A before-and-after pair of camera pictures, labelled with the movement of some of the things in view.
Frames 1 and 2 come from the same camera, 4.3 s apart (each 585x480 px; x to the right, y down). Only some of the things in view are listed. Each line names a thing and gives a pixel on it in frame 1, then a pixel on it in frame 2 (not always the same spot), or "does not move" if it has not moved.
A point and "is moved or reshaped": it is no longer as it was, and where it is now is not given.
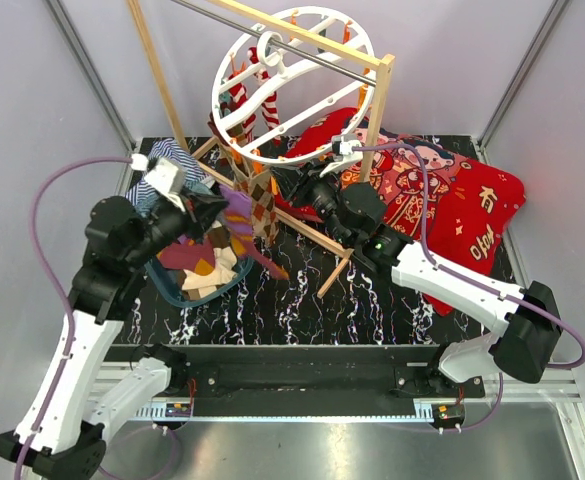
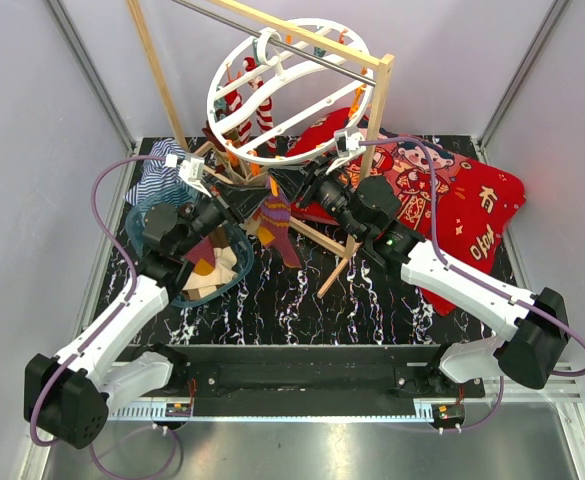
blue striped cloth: x=146 y=196 does not move
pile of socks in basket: x=203 y=262 does not move
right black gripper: x=289 y=177 does not move
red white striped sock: x=270 y=106 to x=265 y=117
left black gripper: x=209 y=207 to x=244 y=200
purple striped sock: x=238 y=219 to x=273 y=218
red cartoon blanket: x=456 y=209 does not move
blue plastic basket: x=197 y=269 does not move
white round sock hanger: x=293 y=83 is moved or reshaped
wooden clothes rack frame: x=384 y=61 does not move
